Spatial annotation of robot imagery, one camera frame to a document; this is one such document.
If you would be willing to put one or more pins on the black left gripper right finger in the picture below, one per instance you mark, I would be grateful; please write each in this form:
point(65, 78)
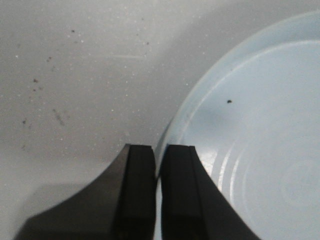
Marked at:
point(192, 207)

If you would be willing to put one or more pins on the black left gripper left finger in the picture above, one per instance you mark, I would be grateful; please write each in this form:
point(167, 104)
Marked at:
point(120, 204)

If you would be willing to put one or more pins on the light blue round plate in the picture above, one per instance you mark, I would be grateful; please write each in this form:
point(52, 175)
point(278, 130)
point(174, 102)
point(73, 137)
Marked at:
point(254, 120)

